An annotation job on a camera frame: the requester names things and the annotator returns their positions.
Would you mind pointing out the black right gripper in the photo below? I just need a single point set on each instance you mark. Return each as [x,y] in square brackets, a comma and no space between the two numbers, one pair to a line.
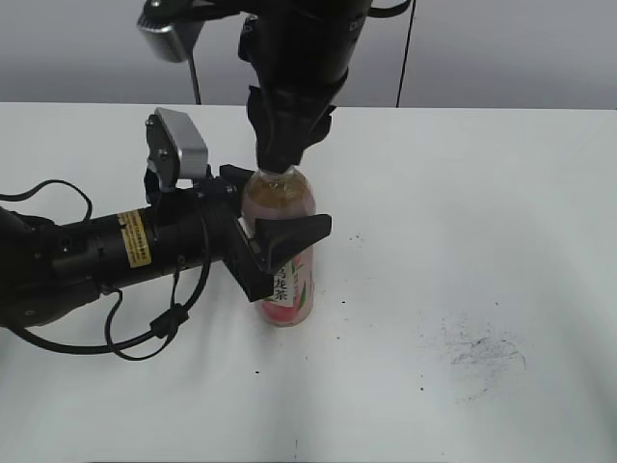
[305,111]

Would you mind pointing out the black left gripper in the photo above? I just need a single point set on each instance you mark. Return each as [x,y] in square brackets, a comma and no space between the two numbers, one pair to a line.
[200,225]

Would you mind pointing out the peach oolong tea bottle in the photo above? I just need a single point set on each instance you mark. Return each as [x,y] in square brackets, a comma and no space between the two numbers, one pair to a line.
[283,196]

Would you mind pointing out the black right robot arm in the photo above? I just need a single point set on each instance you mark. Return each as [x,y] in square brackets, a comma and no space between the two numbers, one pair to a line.
[300,53]

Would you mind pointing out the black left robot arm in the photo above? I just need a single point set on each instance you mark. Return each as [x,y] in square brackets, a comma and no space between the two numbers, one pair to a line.
[49,270]

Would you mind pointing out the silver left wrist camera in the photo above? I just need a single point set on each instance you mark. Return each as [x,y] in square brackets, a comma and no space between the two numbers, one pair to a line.
[176,150]

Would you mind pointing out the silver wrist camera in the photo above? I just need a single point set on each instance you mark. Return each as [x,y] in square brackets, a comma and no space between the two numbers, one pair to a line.
[176,150]
[171,28]

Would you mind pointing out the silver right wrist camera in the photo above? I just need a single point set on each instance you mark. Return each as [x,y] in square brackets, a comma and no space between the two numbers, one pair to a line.
[171,28]

